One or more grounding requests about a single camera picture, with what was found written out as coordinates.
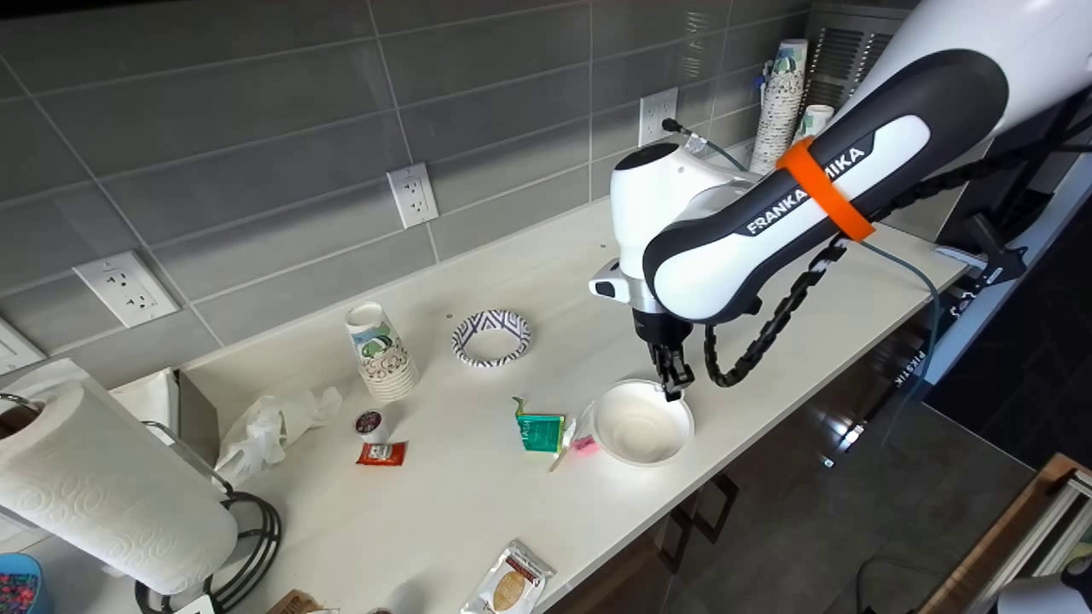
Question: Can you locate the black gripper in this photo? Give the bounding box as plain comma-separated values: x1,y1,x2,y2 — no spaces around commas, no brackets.
634,314,693,374

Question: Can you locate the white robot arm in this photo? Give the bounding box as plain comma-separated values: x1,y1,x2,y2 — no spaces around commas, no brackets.
592,0,1092,390

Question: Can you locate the white bowl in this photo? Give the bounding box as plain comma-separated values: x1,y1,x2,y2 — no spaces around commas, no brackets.
592,379,698,465

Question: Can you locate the patterned paper bowl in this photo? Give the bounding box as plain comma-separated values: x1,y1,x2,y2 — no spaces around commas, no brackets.
451,305,536,367

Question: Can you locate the green packet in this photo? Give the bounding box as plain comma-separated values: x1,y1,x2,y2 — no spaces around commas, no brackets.
517,395,578,453

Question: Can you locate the patterned paper cup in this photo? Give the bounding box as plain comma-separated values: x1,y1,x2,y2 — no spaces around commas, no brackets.
345,302,416,404

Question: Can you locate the stack of paper cups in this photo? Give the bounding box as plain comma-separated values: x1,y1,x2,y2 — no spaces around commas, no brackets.
751,38,810,175

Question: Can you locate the brown snack packet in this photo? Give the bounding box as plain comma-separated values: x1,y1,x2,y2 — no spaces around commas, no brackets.
462,537,554,614

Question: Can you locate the red sachet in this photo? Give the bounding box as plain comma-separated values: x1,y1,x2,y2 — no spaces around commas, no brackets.
354,443,411,466

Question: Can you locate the crumpled plastic bag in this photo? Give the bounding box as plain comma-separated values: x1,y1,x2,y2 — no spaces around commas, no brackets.
215,385,343,484

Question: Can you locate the black paper towel holder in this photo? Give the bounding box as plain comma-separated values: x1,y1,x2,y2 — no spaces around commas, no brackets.
132,419,287,614

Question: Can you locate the paper towel roll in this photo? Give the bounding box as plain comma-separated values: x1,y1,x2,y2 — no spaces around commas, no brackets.
0,383,235,594

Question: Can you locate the white wall outlet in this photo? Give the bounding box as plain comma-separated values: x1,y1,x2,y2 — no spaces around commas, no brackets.
75,251,179,326

